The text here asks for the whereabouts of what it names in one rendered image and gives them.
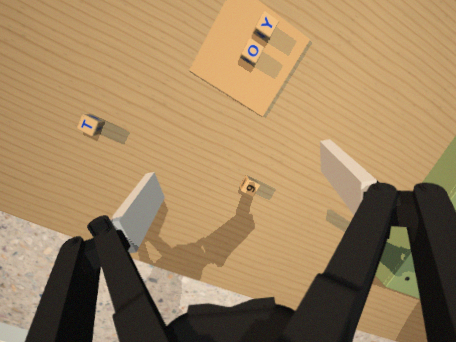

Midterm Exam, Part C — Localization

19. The light orange mat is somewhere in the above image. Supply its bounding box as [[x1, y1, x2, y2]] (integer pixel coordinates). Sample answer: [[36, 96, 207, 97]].
[[189, 0, 310, 117]]

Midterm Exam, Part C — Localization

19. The wooden letter block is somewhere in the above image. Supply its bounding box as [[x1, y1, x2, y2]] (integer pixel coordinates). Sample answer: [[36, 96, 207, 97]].
[[78, 114, 105, 136], [240, 175, 260, 197], [240, 38, 264, 66], [253, 11, 279, 41]]

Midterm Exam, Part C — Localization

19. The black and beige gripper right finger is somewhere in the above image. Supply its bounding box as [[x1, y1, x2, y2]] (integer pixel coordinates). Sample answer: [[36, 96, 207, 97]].
[[274, 139, 456, 342]]

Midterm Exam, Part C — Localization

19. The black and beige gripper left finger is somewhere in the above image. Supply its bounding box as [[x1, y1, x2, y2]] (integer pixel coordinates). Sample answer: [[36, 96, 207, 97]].
[[25, 172, 170, 342]]

